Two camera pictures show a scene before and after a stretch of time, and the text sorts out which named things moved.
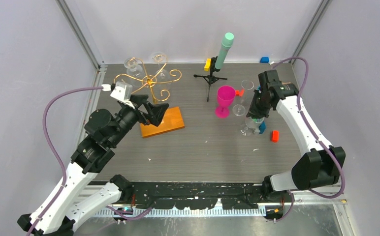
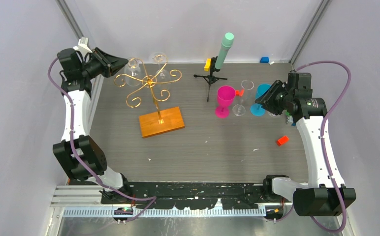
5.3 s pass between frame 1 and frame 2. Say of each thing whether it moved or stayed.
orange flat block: stayed
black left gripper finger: moved
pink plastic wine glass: stayed
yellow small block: stayed
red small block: moved
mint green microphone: stayed
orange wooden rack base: stayed
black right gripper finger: moved
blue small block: stayed
